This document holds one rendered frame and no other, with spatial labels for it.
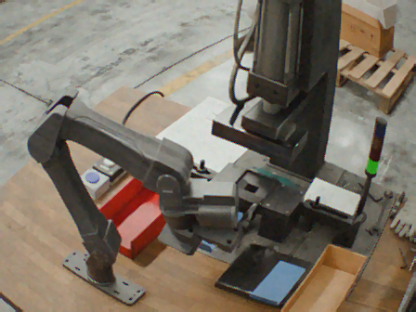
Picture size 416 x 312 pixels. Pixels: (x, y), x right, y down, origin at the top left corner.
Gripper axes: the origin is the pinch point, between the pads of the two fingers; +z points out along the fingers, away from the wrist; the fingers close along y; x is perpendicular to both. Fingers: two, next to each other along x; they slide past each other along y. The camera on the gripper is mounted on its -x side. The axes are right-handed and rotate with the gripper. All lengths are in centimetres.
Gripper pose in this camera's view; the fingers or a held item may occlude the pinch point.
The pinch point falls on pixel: (192, 240)
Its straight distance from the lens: 129.8
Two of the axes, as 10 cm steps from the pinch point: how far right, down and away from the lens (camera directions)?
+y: 4.6, -8.2, 3.5
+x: -8.8, -3.6, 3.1
